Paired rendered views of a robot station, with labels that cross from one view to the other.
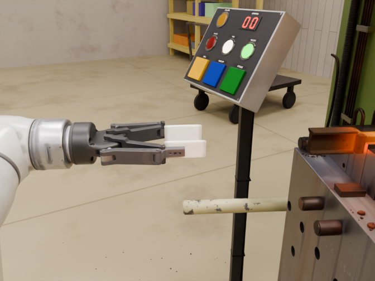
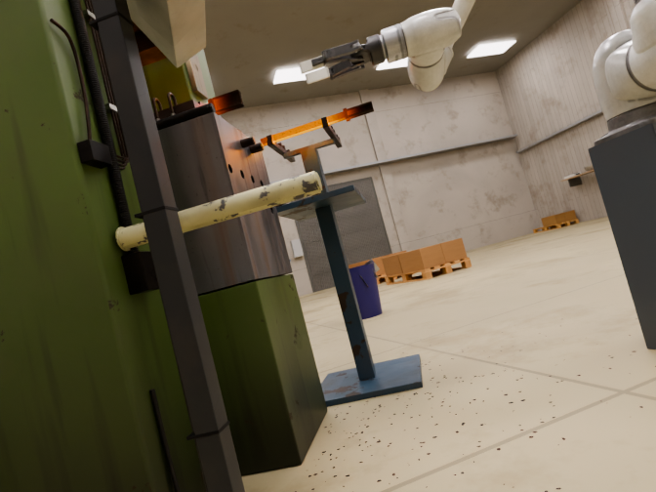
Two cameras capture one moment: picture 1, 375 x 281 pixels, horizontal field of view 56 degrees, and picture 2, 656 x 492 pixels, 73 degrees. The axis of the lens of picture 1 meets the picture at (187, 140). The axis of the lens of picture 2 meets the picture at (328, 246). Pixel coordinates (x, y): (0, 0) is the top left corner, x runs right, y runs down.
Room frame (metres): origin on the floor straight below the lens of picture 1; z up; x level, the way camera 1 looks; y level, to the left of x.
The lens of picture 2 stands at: (1.81, 0.19, 0.44)
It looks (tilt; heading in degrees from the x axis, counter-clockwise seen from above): 3 degrees up; 193
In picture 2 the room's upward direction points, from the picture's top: 15 degrees counter-clockwise
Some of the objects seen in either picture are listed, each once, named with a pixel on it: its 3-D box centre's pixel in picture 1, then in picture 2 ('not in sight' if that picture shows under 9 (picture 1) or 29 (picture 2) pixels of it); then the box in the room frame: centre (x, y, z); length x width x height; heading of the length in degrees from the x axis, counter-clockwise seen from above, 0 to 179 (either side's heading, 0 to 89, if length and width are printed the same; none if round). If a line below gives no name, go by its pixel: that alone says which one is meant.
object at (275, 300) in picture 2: not in sight; (209, 374); (0.59, -0.54, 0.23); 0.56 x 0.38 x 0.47; 94
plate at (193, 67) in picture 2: not in sight; (195, 73); (0.32, -0.47, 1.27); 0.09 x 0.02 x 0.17; 4
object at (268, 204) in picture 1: (251, 205); (218, 211); (0.97, -0.21, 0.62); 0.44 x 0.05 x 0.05; 94
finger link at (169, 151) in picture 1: (169, 154); not in sight; (0.53, 0.03, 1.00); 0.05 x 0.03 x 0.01; 94
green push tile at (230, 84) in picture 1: (233, 81); not in sight; (1.04, -0.14, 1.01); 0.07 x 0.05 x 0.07; 29
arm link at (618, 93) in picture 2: not in sight; (629, 72); (0.41, 0.83, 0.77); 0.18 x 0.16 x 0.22; 15
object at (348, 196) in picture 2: not in sight; (323, 205); (0.13, -0.17, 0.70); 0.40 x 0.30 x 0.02; 3
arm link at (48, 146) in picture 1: (56, 144); (391, 44); (0.57, 0.23, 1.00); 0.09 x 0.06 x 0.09; 4
